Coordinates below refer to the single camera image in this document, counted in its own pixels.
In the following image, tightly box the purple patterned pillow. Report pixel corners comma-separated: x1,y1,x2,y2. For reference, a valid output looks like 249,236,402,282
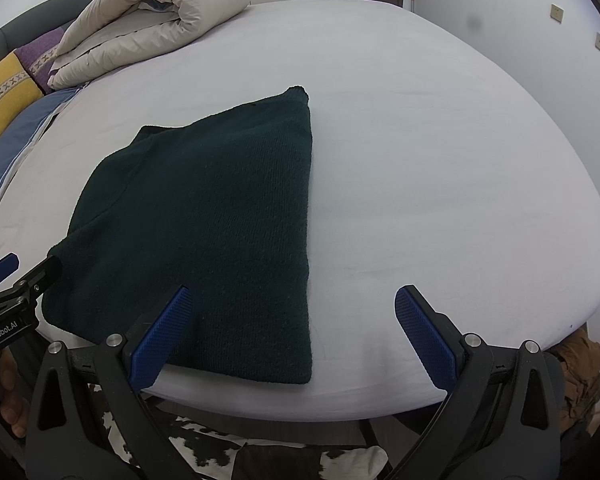
14,27,69,96

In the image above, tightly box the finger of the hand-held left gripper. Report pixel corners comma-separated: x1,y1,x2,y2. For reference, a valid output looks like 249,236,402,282
0,253,20,289
0,256,63,306

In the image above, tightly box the blue pillow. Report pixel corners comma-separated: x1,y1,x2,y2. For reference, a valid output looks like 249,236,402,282
0,85,88,234

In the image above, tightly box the yellow patterned pillow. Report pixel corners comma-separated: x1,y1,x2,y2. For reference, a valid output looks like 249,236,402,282
0,51,45,143

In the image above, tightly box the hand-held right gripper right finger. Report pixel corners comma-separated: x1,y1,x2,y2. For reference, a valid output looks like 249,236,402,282
387,284,563,480

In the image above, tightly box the person's left hand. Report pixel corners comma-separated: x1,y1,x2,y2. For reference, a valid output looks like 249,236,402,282
0,347,32,439

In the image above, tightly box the crumpled brown cloth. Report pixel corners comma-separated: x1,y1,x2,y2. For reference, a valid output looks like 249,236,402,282
550,332,600,422

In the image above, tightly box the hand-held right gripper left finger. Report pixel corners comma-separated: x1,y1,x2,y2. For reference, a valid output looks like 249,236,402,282
25,285,196,480

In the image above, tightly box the rolled beige duvet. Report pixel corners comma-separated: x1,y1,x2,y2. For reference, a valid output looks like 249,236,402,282
47,0,252,90

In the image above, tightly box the grey padded headboard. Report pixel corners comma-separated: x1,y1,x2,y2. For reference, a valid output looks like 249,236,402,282
0,0,102,63

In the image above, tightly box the brown and white cowhide rug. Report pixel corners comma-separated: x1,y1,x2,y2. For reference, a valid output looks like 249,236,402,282
87,382,389,480

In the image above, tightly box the dark green sweater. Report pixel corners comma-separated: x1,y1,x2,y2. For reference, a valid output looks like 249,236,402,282
41,85,315,386

